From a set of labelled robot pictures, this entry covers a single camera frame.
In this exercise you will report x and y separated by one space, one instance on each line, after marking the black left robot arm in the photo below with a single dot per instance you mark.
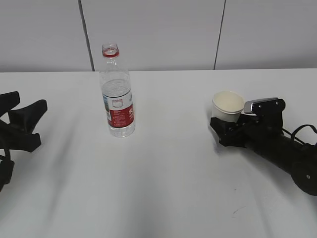
6 164

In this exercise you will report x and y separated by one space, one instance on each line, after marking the clear plastic water bottle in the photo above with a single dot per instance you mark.
116 91

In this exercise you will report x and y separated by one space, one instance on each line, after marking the white paper cup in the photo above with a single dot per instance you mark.
227 106

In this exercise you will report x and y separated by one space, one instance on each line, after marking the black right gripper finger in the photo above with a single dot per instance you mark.
229 133

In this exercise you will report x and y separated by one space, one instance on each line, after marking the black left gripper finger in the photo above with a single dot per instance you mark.
25 119
8 101

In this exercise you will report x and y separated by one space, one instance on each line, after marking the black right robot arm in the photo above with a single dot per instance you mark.
297 158

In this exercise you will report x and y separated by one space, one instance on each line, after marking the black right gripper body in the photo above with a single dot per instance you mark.
264 127

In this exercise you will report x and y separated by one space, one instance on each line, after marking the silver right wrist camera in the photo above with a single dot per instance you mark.
253 104

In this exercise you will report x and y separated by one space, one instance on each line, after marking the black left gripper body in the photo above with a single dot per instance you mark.
13 139

